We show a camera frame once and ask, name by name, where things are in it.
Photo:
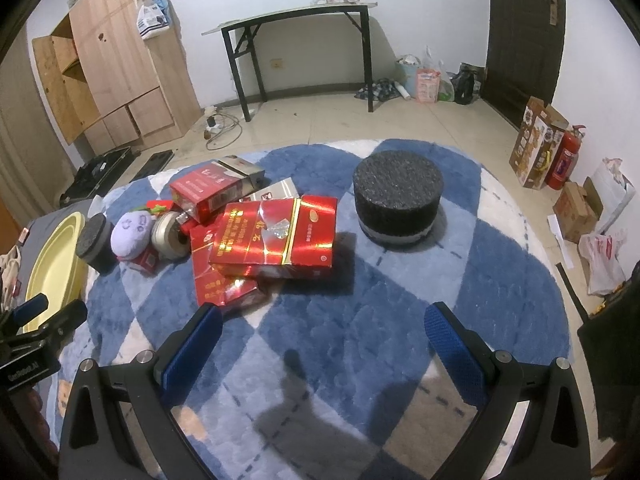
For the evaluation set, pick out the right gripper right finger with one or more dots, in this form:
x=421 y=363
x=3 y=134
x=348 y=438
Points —
x=552 y=442

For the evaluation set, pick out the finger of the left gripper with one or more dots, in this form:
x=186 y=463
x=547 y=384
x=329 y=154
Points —
x=54 y=331
x=25 y=313

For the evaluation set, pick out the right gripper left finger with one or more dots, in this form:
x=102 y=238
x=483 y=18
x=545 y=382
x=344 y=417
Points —
x=96 y=442

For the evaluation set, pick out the small black foam cylinder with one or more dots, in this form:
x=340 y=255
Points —
x=94 y=244

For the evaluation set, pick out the purple plush toy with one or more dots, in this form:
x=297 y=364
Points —
x=131 y=234

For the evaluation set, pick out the large shiny red box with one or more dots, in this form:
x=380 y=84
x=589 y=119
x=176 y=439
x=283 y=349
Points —
x=292 y=238

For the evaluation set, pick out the yellow plastic tray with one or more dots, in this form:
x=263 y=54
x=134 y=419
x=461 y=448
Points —
x=58 y=273

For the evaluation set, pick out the flat red box underneath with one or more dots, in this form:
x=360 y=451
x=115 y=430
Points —
x=212 y=287

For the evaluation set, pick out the black equipment case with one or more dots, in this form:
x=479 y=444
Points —
x=98 y=176

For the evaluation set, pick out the black foam insert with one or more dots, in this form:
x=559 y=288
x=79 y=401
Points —
x=156 y=163

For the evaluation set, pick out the white red plastic bag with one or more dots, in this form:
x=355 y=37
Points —
x=601 y=251

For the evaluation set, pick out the red box with grey lid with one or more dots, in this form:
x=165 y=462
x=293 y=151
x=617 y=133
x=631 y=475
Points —
x=203 y=191

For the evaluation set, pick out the small brown cardboard box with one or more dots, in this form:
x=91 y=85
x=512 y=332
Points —
x=578 y=209

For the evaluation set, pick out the grey silver box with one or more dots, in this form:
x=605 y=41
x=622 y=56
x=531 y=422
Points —
x=281 y=190

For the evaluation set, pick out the wooden cabinet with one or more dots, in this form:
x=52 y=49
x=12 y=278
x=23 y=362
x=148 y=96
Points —
x=102 y=84

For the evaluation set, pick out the white paper bag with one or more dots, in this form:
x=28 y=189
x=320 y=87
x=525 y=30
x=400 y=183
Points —
x=614 y=189

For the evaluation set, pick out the red fire extinguisher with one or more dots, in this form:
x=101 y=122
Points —
x=565 y=157

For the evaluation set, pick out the large black foam cylinder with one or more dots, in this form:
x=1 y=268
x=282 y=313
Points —
x=397 y=196

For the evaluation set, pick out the white plastic bag on cabinet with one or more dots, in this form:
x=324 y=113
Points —
x=151 y=21

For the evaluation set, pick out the tall printed cardboard box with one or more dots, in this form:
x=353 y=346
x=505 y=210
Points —
x=541 y=133

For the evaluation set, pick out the black folding table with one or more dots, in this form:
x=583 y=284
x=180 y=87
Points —
x=325 y=44

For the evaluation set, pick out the black bag by door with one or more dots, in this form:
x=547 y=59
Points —
x=468 y=83

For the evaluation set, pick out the dark checkered cloth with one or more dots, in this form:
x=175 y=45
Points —
x=383 y=90

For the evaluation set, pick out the pink snack bag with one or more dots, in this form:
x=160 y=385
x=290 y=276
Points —
x=427 y=85

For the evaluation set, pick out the dark brown door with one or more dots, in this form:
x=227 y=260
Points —
x=525 y=47

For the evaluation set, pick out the power strip with cables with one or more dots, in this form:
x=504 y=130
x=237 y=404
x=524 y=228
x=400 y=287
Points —
x=222 y=129

